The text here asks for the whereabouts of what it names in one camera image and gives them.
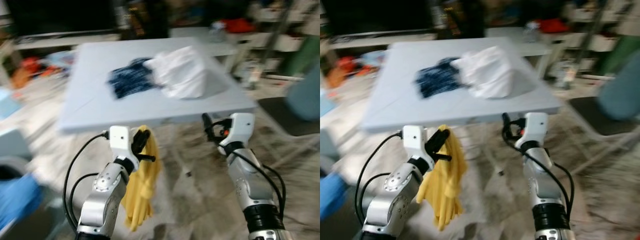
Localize yellow garment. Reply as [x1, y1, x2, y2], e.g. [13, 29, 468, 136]
[120, 125, 163, 232]
[416, 125, 469, 232]

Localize white shirt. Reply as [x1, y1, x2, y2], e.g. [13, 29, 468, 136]
[450, 46, 517, 99]
[144, 46, 210, 100]

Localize pale blue folding table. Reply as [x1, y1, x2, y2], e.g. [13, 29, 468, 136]
[360, 37, 563, 133]
[57, 37, 258, 136]

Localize dark blue plaid garment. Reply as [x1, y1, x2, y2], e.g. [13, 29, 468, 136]
[415, 56, 469, 99]
[107, 57, 162, 100]

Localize white side table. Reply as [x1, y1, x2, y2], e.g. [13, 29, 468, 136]
[167, 27, 243, 76]
[482, 27, 557, 76]

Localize clear bottle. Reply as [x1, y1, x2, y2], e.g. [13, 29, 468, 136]
[524, 21, 541, 42]
[210, 21, 226, 42]

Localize light blue chair cushion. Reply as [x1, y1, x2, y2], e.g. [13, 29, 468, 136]
[286, 65, 321, 122]
[597, 62, 640, 122]

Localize red bag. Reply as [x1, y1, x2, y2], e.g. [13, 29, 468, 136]
[220, 18, 257, 35]
[532, 18, 571, 35]

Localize light blue storage box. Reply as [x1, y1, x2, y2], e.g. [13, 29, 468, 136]
[320, 89, 335, 118]
[0, 87, 23, 121]

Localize blue fabric item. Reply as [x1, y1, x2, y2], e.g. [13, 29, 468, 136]
[320, 172, 349, 222]
[0, 172, 45, 232]

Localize white television stand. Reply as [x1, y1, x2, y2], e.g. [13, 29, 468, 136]
[320, 31, 440, 51]
[12, 30, 123, 51]

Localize orange toy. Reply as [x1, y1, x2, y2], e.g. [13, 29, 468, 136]
[327, 67, 348, 87]
[11, 67, 32, 90]

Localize green board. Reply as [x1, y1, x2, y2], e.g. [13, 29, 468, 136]
[600, 35, 640, 76]
[285, 35, 321, 76]

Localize black television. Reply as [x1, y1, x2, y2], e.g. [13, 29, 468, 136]
[320, 0, 437, 37]
[5, 0, 121, 38]

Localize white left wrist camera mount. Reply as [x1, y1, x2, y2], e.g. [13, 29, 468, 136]
[401, 125, 427, 161]
[109, 126, 133, 161]

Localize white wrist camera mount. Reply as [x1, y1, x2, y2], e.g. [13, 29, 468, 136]
[219, 112, 256, 149]
[401, 125, 427, 161]
[109, 126, 133, 161]
[515, 112, 549, 149]

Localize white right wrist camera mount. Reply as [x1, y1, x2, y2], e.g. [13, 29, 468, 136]
[219, 112, 256, 149]
[515, 112, 549, 149]

